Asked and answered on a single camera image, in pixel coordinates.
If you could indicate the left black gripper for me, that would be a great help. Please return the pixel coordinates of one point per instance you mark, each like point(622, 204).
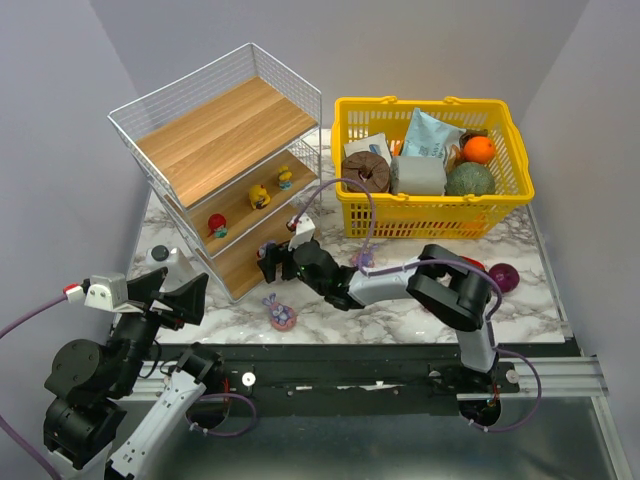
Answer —
point(157, 310)

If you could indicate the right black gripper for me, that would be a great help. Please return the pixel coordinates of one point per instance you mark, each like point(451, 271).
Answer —
point(289, 262)

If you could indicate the purple bunny toy pink base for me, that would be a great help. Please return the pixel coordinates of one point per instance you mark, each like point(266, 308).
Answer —
point(282, 317)

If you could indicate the red strawberry toy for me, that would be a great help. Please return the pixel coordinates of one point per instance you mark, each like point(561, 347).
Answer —
point(217, 226)

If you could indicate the yellow duck toy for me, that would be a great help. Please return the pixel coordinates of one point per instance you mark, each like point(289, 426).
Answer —
point(258, 197)

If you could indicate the yellow blue minion toy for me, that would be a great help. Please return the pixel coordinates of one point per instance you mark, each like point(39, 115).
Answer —
point(284, 178)

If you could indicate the purple pink toy figure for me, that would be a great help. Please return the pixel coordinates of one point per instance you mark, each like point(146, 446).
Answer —
point(366, 258)

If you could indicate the small purple bunny toy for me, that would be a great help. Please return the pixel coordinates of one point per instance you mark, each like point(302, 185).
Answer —
point(264, 248)

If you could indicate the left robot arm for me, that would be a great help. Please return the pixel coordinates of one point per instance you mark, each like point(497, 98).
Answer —
point(88, 378)

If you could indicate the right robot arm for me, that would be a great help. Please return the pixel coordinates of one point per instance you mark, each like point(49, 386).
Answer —
point(452, 289)

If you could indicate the white plastic bottle black cap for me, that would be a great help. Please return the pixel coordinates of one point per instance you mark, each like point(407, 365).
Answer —
point(180, 270)

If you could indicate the brown chocolate donut cake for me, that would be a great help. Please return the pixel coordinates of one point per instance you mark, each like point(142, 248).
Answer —
point(369, 169)

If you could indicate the white tissue packet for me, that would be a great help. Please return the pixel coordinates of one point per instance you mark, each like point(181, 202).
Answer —
point(376, 144)

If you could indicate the red bell pepper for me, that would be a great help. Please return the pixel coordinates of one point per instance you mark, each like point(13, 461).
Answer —
point(474, 262)

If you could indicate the light blue snack bag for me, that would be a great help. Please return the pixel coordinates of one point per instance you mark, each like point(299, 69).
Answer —
point(429, 137)

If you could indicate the green melon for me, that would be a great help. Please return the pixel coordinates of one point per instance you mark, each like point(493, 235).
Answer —
point(470, 179)

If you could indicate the yellow plastic shopping basket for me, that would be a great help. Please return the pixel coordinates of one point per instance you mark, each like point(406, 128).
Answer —
point(431, 217)

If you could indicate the purple red onion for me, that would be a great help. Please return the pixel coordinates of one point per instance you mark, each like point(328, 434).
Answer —
point(505, 276)

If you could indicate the orange fruit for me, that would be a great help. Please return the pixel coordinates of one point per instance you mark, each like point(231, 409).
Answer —
point(479, 149)

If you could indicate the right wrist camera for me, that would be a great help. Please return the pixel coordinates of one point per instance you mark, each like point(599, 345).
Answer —
point(302, 229)

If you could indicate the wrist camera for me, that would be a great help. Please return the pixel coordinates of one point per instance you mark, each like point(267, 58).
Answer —
point(102, 292)
point(302, 229)

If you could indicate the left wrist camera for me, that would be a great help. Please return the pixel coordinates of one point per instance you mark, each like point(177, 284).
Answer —
point(102, 292)

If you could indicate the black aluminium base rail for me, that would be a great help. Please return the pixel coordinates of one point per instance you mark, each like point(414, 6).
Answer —
point(354, 380)

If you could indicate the white wire wooden shelf rack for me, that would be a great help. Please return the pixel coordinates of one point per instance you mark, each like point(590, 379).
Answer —
point(205, 139)

